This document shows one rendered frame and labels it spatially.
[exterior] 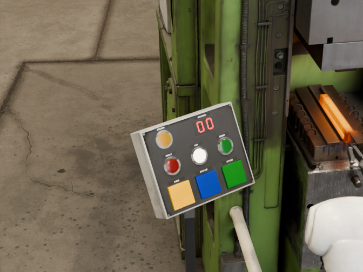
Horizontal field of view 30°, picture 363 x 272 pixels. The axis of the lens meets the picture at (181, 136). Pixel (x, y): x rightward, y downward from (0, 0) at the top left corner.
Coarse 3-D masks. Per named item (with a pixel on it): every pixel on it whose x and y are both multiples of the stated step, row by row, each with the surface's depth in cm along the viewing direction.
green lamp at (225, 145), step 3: (222, 141) 216; (225, 141) 217; (228, 141) 217; (222, 144) 216; (225, 144) 216; (228, 144) 217; (222, 147) 216; (225, 147) 216; (228, 147) 217; (231, 147) 218; (222, 150) 216; (225, 150) 216; (228, 150) 217
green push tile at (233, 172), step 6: (234, 162) 217; (240, 162) 218; (222, 168) 215; (228, 168) 216; (234, 168) 217; (240, 168) 218; (228, 174) 216; (234, 174) 217; (240, 174) 218; (228, 180) 216; (234, 180) 217; (240, 180) 218; (246, 180) 219; (228, 186) 216
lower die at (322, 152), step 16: (304, 96) 265; (336, 96) 264; (320, 112) 254; (304, 128) 246; (320, 128) 244; (336, 128) 241; (352, 128) 243; (320, 144) 236; (336, 144) 236; (320, 160) 239
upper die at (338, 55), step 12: (300, 36) 240; (312, 48) 227; (324, 48) 216; (336, 48) 217; (348, 48) 217; (360, 48) 218; (324, 60) 218; (336, 60) 219; (348, 60) 220; (360, 60) 220
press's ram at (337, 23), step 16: (304, 0) 215; (320, 0) 207; (336, 0) 208; (352, 0) 209; (304, 16) 216; (320, 16) 210; (336, 16) 211; (352, 16) 212; (304, 32) 218; (320, 32) 213; (336, 32) 214; (352, 32) 215
